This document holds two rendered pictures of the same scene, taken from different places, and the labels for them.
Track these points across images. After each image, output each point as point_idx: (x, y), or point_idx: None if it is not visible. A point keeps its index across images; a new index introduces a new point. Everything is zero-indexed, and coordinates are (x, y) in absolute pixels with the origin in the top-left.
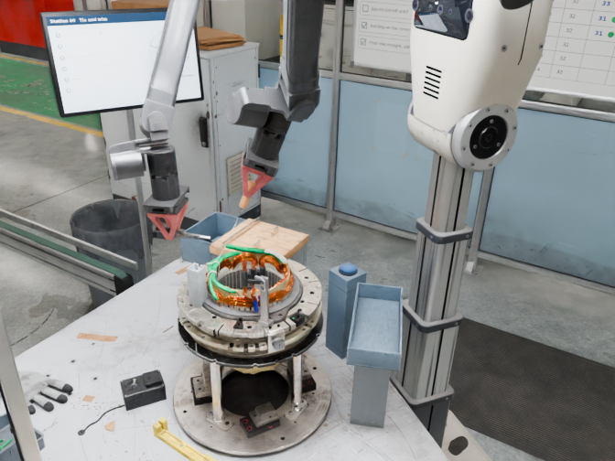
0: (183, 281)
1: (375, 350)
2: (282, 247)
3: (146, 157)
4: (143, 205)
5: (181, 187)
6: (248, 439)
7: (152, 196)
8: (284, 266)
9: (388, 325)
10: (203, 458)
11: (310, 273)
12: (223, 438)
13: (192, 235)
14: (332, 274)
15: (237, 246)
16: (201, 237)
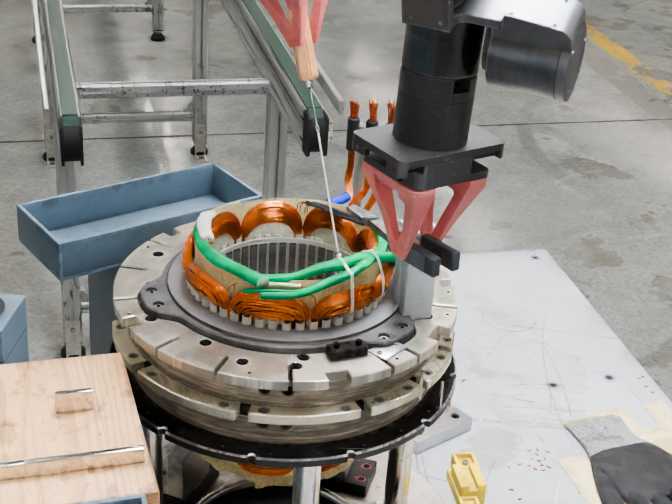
0: (387, 366)
1: (235, 177)
2: (21, 378)
3: (482, 32)
4: (504, 144)
5: (370, 137)
6: (377, 470)
7: (462, 148)
8: (218, 218)
9: (113, 226)
10: (464, 503)
11: (134, 256)
12: (412, 494)
13: (379, 219)
14: (7, 330)
15: (247, 268)
16: (365, 211)
